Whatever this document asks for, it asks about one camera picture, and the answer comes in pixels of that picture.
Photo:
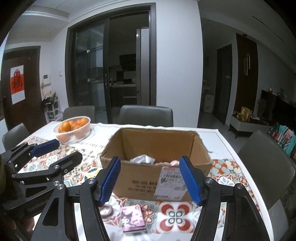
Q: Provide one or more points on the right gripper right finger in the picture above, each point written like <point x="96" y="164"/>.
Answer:
<point x="194" y="180"/>

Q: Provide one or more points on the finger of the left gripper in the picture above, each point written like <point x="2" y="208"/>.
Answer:
<point x="66" y="164"/>
<point x="44" y="148"/>

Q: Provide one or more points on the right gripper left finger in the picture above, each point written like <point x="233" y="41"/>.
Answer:
<point x="106" y="180"/>

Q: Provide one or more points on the white knitted cloth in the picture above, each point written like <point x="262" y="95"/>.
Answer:
<point x="142" y="159"/>

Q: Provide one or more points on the person's left hand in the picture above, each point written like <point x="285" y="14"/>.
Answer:
<point x="8" y="224"/>

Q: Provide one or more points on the pink fluffy scrunchie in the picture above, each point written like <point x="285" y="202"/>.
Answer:
<point x="173" y="163"/>

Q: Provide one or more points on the grey chair far left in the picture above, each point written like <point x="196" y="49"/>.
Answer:
<point x="13" y="137"/>

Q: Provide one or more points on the grey chair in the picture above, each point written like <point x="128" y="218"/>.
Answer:
<point x="268" y="164"/>
<point x="145" y="115"/>
<point x="13" y="137"/>
<point x="87" y="110"/>

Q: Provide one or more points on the oranges in basket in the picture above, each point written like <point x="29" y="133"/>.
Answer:
<point x="72" y="125"/>

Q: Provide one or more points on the white shoe rack shelf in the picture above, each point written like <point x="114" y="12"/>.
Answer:
<point x="51" y="107"/>

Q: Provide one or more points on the brown cardboard box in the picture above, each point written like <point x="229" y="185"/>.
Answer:
<point x="148" y="181"/>

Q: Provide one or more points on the pink cartoon card pack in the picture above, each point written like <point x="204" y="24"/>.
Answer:
<point x="132" y="220"/>

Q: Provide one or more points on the patterned tile tablecloth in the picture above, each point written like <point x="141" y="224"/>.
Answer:
<point x="165" y="220"/>

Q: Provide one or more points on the grey chair left back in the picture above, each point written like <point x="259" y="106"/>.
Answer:
<point x="87" y="110"/>

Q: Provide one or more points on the red calligraphy door poster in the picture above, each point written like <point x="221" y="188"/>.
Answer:
<point x="17" y="86"/>

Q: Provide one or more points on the grey chair centre back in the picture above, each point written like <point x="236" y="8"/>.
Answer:
<point x="145" y="115"/>

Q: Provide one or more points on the low white sideboard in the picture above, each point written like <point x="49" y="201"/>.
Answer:
<point x="240" y="128"/>

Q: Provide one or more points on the grey chair right side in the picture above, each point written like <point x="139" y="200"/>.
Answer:
<point x="268" y="164"/>

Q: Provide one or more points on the colourful striped cloth on chair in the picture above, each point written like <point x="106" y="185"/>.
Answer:
<point x="284" y="136"/>

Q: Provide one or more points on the black sliding glass door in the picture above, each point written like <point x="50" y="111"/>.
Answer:
<point x="110" y="60"/>

